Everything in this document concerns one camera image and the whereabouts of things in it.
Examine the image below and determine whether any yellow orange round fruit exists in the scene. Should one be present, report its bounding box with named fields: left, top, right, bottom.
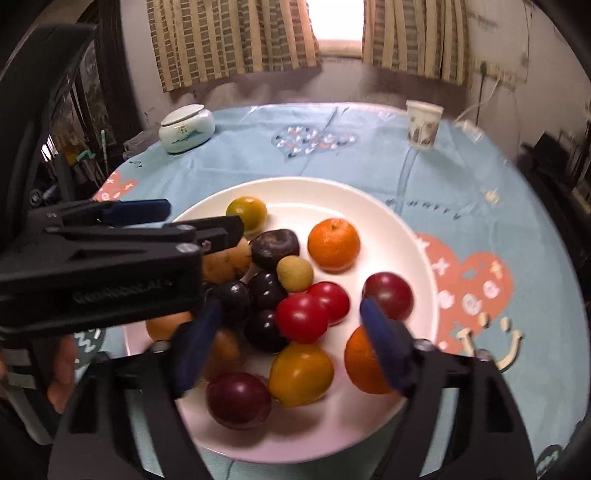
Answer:
left=269, top=342, right=335, bottom=408

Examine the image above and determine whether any greenish yellow citrus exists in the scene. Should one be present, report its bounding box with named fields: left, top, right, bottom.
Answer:
left=225, top=196, right=269, bottom=234

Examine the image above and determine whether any bright red plum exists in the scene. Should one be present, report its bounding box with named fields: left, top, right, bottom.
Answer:
left=275, top=293, right=329, bottom=343
left=307, top=281, right=351, bottom=326

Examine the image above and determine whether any white ceramic lidded jar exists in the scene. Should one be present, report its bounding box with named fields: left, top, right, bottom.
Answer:
left=158, top=104, right=216, bottom=154

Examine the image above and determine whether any pale yellow pear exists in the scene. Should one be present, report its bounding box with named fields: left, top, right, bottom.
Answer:
left=203, top=329, right=242, bottom=381

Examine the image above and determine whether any person's left hand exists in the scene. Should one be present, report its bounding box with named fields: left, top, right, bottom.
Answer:
left=46, top=335, right=79, bottom=414

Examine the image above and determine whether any clear plastic bag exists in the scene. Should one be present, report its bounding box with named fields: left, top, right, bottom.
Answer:
left=122, top=131, right=155, bottom=162

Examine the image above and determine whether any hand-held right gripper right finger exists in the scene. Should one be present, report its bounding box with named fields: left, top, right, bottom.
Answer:
left=359, top=298, right=539, bottom=480

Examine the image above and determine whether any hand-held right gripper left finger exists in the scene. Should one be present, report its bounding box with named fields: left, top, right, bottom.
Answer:
left=48, top=298, right=227, bottom=480

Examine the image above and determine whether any white oval plate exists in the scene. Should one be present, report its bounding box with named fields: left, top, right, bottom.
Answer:
left=124, top=176, right=439, bottom=464

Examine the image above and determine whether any printed paper cup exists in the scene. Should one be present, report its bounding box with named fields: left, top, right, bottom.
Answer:
left=405, top=100, right=444, bottom=149

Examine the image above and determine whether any orange tangerine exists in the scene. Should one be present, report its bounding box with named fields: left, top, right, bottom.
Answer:
left=344, top=325, right=398, bottom=395
left=307, top=218, right=361, bottom=273

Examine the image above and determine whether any striped beige curtain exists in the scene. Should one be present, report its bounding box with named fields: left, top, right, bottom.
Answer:
left=361, top=0, right=472, bottom=86
left=147, top=0, right=324, bottom=93

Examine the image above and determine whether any bright window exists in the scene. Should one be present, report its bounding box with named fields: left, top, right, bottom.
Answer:
left=307, top=0, right=368, bottom=58

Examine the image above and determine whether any white power cable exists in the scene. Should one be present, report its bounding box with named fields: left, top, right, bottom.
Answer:
left=452, top=76, right=504, bottom=139

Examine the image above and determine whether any dark purple plum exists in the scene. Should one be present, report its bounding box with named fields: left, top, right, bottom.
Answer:
left=247, top=271, right=288, bottom=311
left=244, top=309, right=291, bottom=354
left=210, top=281, right=252, bottom=324

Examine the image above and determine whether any tan striped round fruit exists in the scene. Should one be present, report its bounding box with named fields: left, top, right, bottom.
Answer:
left=202, top=251, right=237, bottom=284

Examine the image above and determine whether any dark red plum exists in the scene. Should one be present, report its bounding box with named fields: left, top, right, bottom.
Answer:
left=205, top=372, right=273, bottom=431
left=361, top=272, right=415, bottom=322

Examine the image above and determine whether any blue printed tablecloth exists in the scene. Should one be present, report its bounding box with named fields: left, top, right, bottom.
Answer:
left=76, top=102, right=585, bottom=480

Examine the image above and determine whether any white wall socket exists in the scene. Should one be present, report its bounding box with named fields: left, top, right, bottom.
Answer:
left=478, top=60, right=518, bottom=84

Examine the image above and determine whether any dark brown water chestnut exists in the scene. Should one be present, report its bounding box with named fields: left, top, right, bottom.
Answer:
left=250, top=229, right=301, bottom=272

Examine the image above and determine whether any black desk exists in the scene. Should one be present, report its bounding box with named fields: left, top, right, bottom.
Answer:
left=522, top=129, right=591, bottom=208

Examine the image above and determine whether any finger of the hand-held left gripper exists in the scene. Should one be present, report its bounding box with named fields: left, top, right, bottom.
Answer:
left=0, top=215, right=245, bottom=282
left=28, top=199, right=171, bottom=232

